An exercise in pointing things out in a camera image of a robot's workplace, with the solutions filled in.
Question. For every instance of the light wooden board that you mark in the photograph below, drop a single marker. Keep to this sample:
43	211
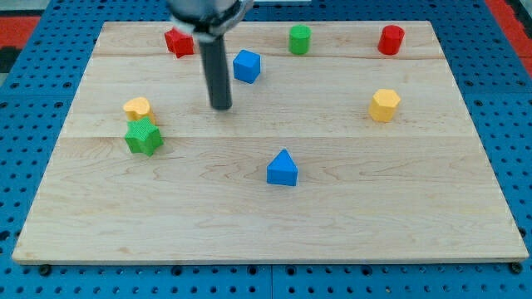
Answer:
417	189

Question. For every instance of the green cylinder block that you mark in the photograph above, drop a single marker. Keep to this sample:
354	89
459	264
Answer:
299	38

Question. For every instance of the red star block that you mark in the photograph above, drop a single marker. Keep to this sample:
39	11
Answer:
179	43

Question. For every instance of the red cylinder block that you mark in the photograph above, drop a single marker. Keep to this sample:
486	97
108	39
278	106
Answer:
390	40

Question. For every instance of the blue triangle block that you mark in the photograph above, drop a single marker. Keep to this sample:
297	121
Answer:
282	170

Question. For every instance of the yellow heart block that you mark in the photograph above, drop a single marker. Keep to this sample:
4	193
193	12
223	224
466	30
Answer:
139	108

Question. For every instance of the green star block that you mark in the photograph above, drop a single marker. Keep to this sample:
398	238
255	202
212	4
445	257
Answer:
143	136

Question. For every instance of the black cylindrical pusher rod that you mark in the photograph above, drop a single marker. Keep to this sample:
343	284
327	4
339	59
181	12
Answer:
216	73

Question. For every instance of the yellow hexagon block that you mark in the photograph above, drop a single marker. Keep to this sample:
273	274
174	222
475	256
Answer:
384	105

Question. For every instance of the grey robot arm end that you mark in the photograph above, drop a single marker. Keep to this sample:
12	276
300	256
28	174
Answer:
207	20

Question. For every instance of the blue cube block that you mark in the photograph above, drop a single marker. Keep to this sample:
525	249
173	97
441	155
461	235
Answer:
247	66

